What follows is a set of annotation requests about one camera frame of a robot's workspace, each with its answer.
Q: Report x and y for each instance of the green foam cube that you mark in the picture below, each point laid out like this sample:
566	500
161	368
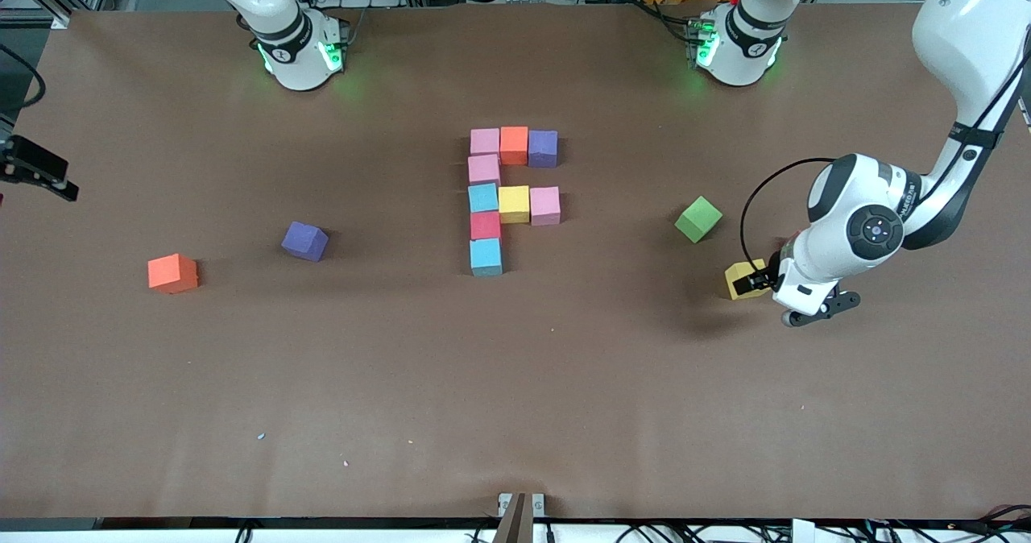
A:
698	220

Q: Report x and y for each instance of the purple foam cube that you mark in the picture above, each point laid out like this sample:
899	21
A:
304	241
543	148

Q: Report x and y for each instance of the small white box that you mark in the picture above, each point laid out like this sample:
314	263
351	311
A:
803	530

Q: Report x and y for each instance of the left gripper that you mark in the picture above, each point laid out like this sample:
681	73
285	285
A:
763	275

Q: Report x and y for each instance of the cyan foam cube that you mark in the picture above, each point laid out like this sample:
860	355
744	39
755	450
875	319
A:
486	257
483	197

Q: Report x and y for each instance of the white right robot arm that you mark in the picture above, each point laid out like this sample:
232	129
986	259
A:
294	55

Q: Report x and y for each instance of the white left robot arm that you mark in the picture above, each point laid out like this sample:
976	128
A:
966	35

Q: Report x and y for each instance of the yellow foam cube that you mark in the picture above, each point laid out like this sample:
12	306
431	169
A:
745	296
514	205

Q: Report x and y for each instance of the pink foam cube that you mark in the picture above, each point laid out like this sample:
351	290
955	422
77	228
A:
545	206
484	170
485	141

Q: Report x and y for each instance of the brown mount post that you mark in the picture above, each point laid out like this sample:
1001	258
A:
515	527

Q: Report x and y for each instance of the metal clamp bracket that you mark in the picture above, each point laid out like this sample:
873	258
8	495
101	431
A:
504	501

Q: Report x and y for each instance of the orange foam cube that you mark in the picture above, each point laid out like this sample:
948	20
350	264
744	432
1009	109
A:
171	274
514	146

